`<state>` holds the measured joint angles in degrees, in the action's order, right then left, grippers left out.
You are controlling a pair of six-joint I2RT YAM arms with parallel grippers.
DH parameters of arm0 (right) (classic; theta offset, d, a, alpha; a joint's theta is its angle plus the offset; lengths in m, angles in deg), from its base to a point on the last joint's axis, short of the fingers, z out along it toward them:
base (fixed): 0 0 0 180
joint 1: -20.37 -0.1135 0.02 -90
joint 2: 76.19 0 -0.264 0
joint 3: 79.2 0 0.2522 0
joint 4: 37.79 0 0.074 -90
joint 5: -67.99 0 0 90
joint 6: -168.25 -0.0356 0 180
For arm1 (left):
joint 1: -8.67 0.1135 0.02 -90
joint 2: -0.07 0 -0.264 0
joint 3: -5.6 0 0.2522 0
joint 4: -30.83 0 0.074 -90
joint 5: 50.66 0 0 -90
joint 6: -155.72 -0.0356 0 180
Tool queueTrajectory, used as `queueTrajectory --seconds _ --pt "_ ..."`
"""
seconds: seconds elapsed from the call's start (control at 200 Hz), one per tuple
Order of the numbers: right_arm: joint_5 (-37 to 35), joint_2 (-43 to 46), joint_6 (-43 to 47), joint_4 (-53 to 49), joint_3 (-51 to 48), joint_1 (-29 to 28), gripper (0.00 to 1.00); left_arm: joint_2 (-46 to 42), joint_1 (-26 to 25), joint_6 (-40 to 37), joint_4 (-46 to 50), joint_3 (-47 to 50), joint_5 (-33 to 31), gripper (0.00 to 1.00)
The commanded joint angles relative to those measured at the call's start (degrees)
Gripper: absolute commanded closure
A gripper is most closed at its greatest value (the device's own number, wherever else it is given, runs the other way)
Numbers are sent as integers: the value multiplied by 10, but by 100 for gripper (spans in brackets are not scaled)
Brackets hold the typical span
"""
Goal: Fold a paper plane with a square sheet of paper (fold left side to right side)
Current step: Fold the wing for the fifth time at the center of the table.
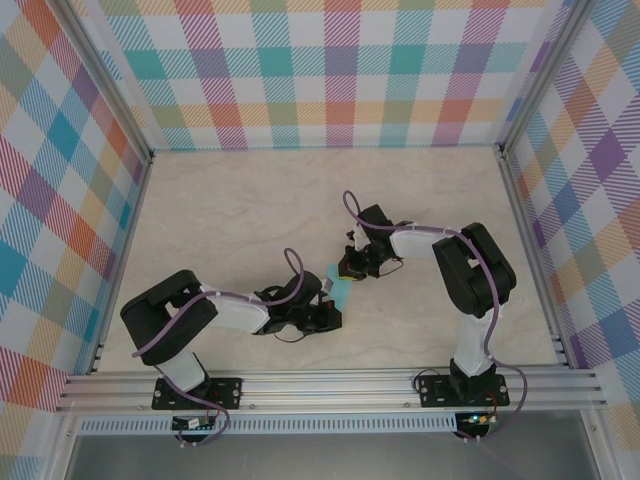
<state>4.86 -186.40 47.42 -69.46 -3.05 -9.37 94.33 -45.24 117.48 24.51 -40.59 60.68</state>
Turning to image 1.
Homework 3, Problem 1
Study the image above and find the slotted white cable duct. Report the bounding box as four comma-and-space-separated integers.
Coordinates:
74, 417, 459, 437

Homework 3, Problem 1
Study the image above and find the grey metal panel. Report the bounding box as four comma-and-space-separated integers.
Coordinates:
64, 433, 601, 480

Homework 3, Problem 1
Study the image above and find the purple cable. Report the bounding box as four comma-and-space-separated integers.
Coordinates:
130, 247, 307, 449
341, 188, 531, 446

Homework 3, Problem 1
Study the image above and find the aluminium mounting rail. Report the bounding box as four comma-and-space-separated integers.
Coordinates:
55, 365, 610, 415

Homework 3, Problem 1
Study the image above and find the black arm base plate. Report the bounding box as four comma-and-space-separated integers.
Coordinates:
151, 375, 245, 412
416, 373, 510, 410

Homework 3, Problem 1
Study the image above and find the aluminium corner post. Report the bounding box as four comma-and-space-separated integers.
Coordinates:
497, 0, 590, 161
57, 0, 155, 164

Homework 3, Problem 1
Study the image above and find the light blue cloth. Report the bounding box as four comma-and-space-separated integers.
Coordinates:
323, 263, 355, 312

